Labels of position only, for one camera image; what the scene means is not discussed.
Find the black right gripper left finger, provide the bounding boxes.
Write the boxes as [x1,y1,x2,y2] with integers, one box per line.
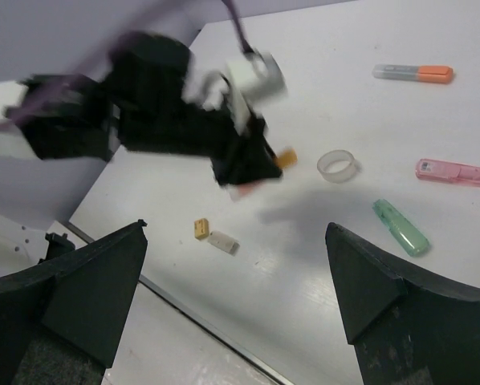
[0,220,148,384]

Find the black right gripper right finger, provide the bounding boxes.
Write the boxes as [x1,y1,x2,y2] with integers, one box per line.
[325,222,480,384]

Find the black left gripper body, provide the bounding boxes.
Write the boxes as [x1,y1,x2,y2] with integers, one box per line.
[103,31,273,161]

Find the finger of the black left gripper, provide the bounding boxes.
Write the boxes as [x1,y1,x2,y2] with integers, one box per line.
[212,120,283,187]

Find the pink orange highlighter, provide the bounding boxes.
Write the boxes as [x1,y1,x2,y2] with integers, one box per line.
[228,148,298,201]

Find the yellow eraser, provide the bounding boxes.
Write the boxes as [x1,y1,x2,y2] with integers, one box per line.
[193,218,210,241]

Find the grey eraser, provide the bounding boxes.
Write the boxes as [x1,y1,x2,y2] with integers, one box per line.
[207,230,239,255]

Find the clear tape roll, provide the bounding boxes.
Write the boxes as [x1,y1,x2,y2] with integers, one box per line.
[316,149,360,184]

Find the pink correction tape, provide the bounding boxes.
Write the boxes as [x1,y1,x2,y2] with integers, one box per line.
[415,159,480,187]

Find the orange grey utility knife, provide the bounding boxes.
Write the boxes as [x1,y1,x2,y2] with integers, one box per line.
[372,64,454,84]

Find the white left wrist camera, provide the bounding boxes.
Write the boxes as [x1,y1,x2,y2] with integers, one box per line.
[183,52,287,135]

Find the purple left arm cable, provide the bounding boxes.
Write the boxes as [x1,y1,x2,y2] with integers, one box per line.
[0,0,257,133]

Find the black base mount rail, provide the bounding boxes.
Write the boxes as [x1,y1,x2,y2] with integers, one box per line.
[65,220,293,385]

